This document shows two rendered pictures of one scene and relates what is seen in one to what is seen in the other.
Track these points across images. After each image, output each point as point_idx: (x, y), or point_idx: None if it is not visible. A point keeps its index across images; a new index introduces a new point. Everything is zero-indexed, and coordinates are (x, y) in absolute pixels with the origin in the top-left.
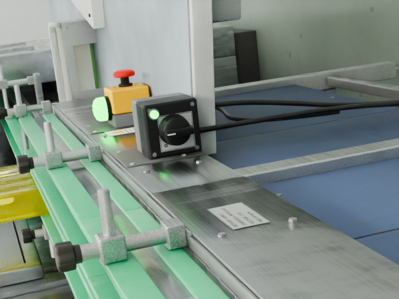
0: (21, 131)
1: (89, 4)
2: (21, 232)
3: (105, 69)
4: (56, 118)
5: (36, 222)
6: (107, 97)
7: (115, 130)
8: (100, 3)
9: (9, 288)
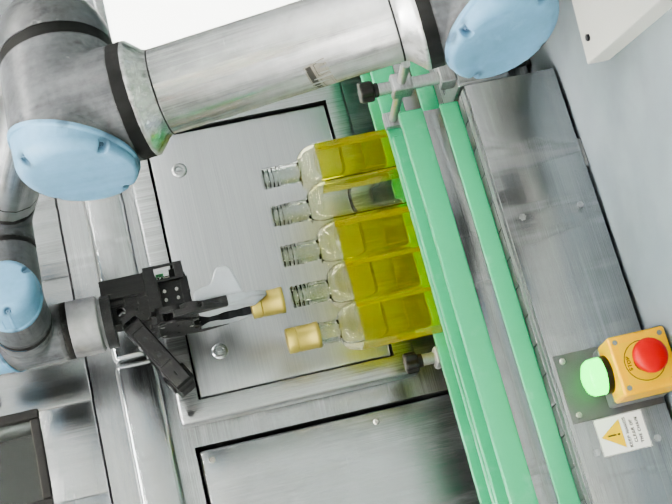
0: (393, 104)
1: (596, 34)
2: (405, 361)
3: (571, 48)
4: (475, 167)
5: (360, 105)
6: (612, 377)
7: (609, 420)
8: (620, 47)
9: (372, 397)
